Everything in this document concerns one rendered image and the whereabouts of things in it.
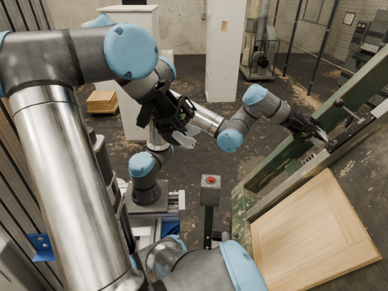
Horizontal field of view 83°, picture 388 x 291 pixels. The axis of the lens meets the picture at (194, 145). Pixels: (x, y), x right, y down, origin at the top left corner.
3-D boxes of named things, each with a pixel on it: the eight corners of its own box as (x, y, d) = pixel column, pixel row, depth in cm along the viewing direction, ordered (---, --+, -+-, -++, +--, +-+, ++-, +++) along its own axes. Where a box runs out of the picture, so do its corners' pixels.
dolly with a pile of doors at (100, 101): (97, 104, 455) (93, 90, 437) (123, 104, 457) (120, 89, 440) (87, 118, 404) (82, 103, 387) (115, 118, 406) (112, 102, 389)
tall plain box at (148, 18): (134, 117, 408) (115, 4, 309) (167, 116, 411) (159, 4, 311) (125, 144, 335) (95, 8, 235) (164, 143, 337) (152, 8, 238)
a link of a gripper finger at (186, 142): (204, 155, 58) (183, 133, 52) (186, 156, 61) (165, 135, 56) (207, 145, 59) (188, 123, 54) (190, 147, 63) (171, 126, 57)
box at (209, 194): (201, 193, 153) (202, 173, 143) (219, 194, 152) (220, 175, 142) (200, 206, 144) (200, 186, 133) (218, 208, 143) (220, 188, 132)
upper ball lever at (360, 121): (359, 126, 85) (330, 103, 88) (368, 119, 83) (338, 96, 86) (359, 128, 82) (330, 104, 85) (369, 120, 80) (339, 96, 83)
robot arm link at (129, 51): (88, 91, 29) (81, 81, 38) (166, 77, 34) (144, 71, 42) (68, 23, 26) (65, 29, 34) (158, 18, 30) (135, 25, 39)
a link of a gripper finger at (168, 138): (178, 149, 57) (157, 127, 51) (174, 150, 58) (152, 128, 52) (185, 135, 59) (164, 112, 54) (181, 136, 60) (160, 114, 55)
